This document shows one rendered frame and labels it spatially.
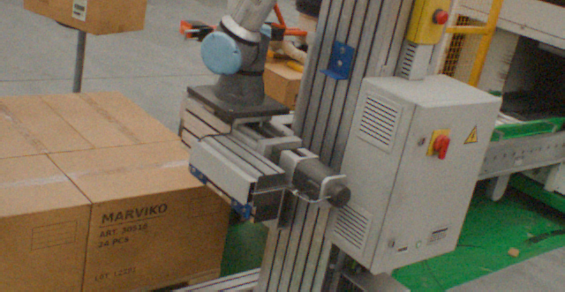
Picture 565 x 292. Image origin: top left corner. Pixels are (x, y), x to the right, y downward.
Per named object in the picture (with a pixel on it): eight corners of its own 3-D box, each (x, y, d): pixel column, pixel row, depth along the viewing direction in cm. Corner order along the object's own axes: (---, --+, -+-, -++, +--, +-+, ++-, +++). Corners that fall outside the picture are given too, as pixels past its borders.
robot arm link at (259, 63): (271, 66, 204) (280, 22, 200) (253, 75, 192) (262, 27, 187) (234, 56, 207) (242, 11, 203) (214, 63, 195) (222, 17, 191)
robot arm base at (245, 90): (274, 104, 204) (281, 72, 200) (232, 108, 194) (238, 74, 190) (244, 86, 214) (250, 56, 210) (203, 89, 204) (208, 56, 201)
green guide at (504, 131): (556, 129, 422) (561, 116, 419) (572, 136, 415) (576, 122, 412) (380, 157, 319) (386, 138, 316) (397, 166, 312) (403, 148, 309)
